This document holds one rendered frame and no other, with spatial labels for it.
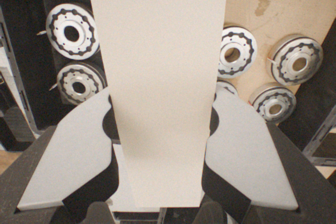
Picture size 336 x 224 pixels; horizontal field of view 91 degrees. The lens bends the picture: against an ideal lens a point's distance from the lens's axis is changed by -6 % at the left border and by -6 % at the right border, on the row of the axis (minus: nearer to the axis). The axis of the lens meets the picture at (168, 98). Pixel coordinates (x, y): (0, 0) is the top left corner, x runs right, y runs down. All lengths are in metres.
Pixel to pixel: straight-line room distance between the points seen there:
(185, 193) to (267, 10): 0.35
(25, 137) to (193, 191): 1.56
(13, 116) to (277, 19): 1.55
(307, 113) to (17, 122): 1.60
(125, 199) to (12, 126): 1.01
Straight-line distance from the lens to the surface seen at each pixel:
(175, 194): 0.18
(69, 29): 0.40
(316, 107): 0.47
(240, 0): 0.39
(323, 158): 0.55
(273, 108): 0.49
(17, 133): 1.68
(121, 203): 1.09
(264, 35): 0.42
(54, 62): 0.46
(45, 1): 0.43
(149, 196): 0.18
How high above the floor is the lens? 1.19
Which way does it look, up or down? 59 degrees down
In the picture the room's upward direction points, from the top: 179 degrees counter-clockwise
